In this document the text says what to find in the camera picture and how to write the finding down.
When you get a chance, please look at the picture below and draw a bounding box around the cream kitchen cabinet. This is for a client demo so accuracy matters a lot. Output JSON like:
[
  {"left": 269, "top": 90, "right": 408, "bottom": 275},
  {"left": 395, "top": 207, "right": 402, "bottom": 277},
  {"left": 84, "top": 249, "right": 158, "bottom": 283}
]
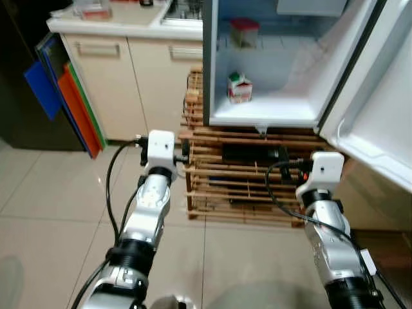
[{"left": 46, "top": 0, "right": 205, "bottom": 142}]

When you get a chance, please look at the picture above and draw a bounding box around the grey mini fridge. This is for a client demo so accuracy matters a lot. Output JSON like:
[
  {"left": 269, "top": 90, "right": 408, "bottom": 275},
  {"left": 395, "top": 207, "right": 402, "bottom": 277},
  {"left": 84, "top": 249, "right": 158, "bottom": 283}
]
[{"left": 203, "top": 0, "right": 380, "bottom": 128}]

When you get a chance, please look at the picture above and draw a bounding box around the orange cutting board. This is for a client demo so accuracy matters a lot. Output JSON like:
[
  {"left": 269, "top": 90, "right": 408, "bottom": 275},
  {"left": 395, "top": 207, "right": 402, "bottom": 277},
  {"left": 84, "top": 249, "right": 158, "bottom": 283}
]
[{"left": 57, "top": 63, "right": 104, "bottom": 159}]

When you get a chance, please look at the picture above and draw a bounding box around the green cutting board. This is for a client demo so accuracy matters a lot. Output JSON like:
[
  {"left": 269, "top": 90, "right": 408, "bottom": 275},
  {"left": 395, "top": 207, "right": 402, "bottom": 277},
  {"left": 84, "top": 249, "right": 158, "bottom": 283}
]
[{"left": 64, "top": 61, "right": 108, "bottom": 150}]

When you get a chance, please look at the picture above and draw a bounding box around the dark tall appliance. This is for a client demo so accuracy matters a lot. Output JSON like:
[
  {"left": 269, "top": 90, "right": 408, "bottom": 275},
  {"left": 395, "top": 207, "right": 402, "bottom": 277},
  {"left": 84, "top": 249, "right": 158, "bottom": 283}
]
[{"left": 0, "top": 0, "right": 88, "bottom": 152}]

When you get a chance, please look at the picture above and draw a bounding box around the white freezer compartment flap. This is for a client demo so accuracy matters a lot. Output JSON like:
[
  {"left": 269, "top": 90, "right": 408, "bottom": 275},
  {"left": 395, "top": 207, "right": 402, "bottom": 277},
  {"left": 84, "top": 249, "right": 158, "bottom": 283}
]
[{"left": 277, "top": 0, "right": 350, "bottom": 17}]

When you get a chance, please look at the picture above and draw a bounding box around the mini fridge door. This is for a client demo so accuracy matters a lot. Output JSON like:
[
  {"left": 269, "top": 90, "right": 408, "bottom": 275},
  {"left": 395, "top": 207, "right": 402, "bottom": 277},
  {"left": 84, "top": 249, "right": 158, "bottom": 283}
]
[{"left": 319, "top": 0, "right": 412, "bottom": 194}]

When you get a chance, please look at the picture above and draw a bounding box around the fridge wire shelf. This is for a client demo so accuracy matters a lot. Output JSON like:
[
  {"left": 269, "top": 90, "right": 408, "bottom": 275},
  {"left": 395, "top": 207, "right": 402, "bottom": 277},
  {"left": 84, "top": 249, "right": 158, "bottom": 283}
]
[{"left": 216, "top": 33, "right": 316, "bottom": 53}]

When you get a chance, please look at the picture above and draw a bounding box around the black power adapter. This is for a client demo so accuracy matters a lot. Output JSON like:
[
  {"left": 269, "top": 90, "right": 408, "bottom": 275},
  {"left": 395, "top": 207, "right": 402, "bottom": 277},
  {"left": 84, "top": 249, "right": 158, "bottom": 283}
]
[{"left": 222, "top": 144, "right": 288, "bottom": 165}]

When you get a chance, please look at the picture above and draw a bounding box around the wooden slatted rack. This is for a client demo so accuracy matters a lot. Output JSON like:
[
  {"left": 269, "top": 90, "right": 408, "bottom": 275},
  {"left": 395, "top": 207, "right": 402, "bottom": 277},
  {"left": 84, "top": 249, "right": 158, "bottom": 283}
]
[{"left": 179, "top": 68, "right": 342, "bottom": 226}]

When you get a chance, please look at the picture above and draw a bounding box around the blue cutting board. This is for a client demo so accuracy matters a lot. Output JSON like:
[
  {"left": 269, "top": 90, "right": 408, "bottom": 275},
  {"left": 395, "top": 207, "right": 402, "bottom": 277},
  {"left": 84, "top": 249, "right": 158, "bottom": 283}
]
[{"left": 24, "top": 32, "right": 97, "bottom": 158}]

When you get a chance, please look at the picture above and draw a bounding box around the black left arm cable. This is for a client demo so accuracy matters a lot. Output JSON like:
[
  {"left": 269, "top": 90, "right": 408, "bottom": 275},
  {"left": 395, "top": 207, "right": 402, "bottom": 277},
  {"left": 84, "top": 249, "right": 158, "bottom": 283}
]
[{"left": 70, "top": 134, "right": 150, "bottom": 309}]

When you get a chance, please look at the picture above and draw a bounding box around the small milk carton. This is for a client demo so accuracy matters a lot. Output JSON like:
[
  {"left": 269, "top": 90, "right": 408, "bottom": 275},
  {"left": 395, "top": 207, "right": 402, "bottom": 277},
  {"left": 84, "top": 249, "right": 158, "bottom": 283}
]
[{"left": 227, "top": 72, "right": 254, "bottom": 104}]

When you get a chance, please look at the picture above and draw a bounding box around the steel sink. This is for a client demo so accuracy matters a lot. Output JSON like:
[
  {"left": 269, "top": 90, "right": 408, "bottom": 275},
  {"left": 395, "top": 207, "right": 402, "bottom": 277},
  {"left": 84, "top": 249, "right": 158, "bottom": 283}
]
[{"left": 161, "top": 0, "right": 205, "bottom": 26}]

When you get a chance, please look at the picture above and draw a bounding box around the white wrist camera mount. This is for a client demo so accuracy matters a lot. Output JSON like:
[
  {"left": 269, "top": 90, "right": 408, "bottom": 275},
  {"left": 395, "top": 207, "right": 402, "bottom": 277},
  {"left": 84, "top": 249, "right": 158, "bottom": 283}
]
[
  {"left": 147, "top": 130, "right": 176, "bottom": 171},
  {"left": 296, "top": 152, "right": 345, "bottom": 194}
]

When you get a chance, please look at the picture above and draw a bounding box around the white counter unit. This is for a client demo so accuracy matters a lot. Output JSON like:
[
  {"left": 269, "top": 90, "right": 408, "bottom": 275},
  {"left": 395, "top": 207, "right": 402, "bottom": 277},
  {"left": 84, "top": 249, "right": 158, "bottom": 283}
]
[{"left": 335, "top": 161, "right": 412, "bottom": 232}]

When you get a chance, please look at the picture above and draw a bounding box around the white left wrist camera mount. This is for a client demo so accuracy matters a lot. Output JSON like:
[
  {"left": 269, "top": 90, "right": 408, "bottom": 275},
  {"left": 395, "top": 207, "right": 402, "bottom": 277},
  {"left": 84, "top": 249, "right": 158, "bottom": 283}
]
[{"left": 147, "top": 130, "right": 176, "bottom": 171}]

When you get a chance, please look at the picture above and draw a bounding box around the jar with red lid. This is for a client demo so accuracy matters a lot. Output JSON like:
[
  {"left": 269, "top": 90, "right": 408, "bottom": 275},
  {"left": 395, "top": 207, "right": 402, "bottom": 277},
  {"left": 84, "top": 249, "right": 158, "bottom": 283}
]
[{"left": 230, "top": 18, "right": 260, "bottom": 49}]

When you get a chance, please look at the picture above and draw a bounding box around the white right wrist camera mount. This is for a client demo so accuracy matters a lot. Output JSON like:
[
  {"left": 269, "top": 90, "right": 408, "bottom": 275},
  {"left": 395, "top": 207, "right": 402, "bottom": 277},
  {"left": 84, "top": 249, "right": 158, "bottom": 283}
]
[{"left": 296, "top": 152, "right": 345, "bottom": 194}]

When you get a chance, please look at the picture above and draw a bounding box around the silver cabinet handle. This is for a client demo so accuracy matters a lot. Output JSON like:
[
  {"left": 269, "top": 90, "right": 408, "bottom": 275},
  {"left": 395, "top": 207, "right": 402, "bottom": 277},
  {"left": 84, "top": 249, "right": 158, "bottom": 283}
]
[
  {"left": 169, "top": 45, "right": 203, "bottom": 60},
  {"left": 76, "top": 42, "right": 122, "bottom": 57}
]

